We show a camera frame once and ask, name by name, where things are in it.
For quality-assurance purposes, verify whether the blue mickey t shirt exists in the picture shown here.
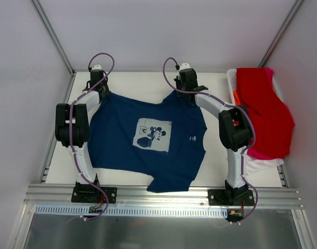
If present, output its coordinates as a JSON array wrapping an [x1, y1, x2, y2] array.
[[88, 92, 207, 193]]

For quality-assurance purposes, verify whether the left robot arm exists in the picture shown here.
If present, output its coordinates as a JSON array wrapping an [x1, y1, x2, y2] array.
[[55, 65, 110, 202]]

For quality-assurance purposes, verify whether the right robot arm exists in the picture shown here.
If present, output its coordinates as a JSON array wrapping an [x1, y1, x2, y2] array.
[[174, 63, 253, 205]]

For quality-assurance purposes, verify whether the white plastic basket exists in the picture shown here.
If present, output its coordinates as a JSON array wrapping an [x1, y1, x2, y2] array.
[[227, 67, 284, 107]]

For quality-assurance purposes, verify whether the orange garment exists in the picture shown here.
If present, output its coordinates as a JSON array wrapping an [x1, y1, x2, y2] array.
[[233, 90, 244, 105]]

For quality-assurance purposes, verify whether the red t shirt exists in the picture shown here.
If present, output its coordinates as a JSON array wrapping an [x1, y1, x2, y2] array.
[[236, 67, 295, 160]]

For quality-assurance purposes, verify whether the white t shirt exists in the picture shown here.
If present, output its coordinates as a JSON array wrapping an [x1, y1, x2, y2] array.
[[244, 155, 284, 176]]

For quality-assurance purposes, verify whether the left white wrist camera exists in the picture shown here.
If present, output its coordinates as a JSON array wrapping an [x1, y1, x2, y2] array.
[[88, 64, 102, 71]]

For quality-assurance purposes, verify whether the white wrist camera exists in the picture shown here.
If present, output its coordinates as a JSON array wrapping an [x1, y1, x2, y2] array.
[[175, 63, 191, 71], [88, 64, 102, 71]]

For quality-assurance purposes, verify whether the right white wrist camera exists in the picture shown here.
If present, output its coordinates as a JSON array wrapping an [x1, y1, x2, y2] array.
[[175, 63, 191, 71]]

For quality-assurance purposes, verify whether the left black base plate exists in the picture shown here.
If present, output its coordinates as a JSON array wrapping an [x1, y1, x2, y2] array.
[[71, 179, 118, 204]]

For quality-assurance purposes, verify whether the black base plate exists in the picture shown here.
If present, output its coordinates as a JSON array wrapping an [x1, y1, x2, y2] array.
[[208, 189, 255, 206], [71, 179, 118, 204]]

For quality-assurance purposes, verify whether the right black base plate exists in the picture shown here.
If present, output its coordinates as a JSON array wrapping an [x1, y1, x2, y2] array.
[[208, 189, 255, 206]]

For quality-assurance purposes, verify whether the aluminium mounting rail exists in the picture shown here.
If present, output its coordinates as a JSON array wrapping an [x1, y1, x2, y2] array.
[[23, 184, 305, 210]]

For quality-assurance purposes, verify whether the white slotted cable duct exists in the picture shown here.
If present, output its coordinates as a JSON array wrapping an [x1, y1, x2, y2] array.
[[34, 204, 228, 218]]

